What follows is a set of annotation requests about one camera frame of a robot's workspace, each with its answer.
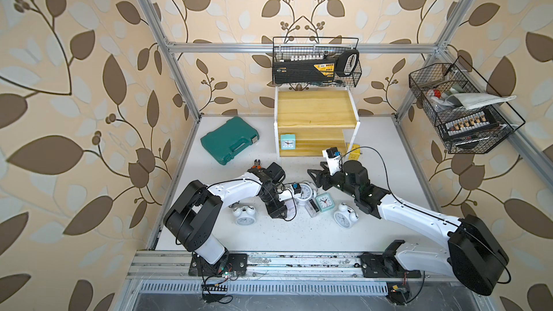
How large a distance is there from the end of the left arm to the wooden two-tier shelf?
176mm

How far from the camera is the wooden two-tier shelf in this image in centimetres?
74

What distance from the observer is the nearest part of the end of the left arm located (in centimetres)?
76
